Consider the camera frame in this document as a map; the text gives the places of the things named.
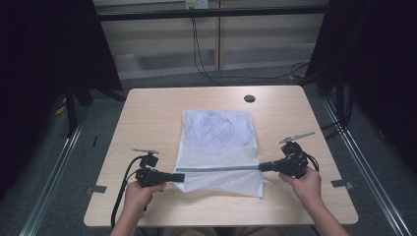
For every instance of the round black table grommet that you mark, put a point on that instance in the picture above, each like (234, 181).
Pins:
(250, 98)

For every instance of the grey tape strip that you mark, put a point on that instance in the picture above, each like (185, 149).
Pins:
(96, 189)
(342, 184)

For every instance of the black horizontal metal bar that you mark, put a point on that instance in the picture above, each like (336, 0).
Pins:
(213, 13)

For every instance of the person's left hand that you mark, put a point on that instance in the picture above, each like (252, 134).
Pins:
(137, 200)

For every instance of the person's right hand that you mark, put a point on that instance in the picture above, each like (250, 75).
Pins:
(309, 188)

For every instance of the metal floor rail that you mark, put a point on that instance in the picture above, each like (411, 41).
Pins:
(54, 177)
(364, 164)

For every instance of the black curtain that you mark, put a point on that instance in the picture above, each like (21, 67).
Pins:
(377, 65)
(39, 65)

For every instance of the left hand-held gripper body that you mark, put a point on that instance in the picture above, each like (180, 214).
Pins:
(147, 177)

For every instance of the white wall power outlet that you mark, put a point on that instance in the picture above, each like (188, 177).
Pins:
(196, 3)

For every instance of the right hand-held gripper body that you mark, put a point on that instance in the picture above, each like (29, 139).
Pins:
(295, 164)

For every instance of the white mesh laundry bag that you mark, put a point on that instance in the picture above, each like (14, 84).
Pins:
(219, 157)

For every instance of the black metal stand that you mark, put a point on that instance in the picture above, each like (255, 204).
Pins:
(70, 111)

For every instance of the pale garment inside mesh bag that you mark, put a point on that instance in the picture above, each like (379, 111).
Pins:
(216, 128)

